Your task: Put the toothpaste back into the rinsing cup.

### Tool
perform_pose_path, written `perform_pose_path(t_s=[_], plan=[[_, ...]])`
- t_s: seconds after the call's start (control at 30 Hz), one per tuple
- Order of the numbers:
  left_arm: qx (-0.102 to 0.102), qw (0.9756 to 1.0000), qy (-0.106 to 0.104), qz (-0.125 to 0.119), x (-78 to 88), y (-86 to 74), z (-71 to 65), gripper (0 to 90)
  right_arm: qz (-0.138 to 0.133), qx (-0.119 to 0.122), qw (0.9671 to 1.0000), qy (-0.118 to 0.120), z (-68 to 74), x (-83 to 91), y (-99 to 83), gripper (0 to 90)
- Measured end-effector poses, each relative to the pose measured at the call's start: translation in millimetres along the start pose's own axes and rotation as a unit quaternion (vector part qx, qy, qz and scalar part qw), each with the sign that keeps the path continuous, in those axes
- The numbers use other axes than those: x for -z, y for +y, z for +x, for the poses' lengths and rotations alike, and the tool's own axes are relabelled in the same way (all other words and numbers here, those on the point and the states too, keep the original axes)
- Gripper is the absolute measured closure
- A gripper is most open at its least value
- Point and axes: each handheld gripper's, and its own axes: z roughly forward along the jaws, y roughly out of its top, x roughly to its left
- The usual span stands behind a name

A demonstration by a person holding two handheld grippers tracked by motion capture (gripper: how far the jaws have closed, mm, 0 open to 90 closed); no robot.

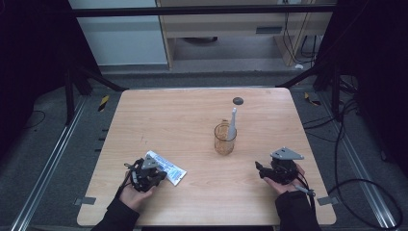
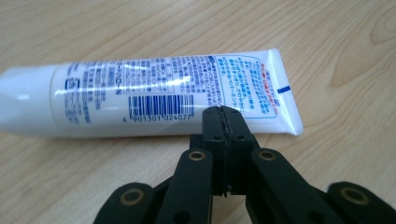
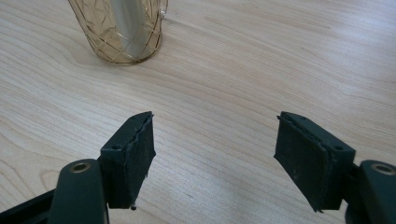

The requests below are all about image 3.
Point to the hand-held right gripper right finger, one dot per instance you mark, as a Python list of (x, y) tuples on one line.
[(314, 161)]

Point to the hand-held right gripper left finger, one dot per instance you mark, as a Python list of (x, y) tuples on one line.
[(129, 168)]

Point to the amber glass cup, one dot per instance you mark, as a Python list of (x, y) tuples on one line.
[(93, 34)]

